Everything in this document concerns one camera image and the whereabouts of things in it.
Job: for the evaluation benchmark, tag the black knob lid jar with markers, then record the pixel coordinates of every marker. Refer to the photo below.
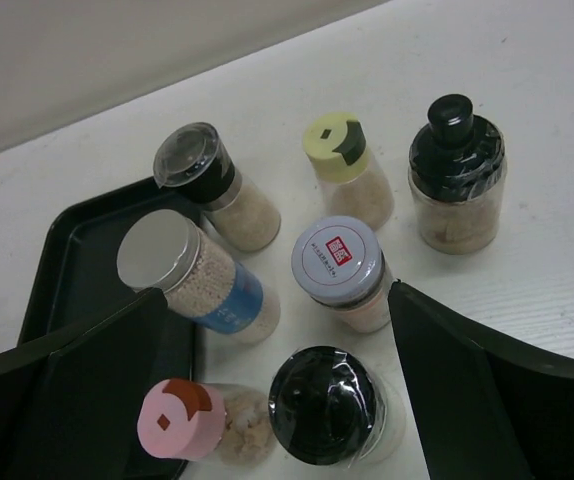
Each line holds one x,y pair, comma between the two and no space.
457,171

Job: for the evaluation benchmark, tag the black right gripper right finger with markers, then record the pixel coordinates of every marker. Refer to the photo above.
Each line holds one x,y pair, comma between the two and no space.
486,405

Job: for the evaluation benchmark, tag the black domed lid jar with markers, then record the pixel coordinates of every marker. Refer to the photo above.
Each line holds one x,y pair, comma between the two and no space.
327,408

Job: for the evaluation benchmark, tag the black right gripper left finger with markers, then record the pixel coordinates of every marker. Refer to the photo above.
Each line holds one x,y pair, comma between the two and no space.
69,399

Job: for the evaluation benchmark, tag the clear cap black grinder bottle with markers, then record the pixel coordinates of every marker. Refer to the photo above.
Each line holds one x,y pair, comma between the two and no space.
194,162

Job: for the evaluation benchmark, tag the blue label silver cap bottle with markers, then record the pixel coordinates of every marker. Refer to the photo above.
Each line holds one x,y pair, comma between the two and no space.
200,280

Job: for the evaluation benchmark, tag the pink cap shaker bottle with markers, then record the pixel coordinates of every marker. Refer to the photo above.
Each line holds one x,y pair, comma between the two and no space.
197,422

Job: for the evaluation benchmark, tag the black plastic tray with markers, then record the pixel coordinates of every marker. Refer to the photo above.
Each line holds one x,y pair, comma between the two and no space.
77,276

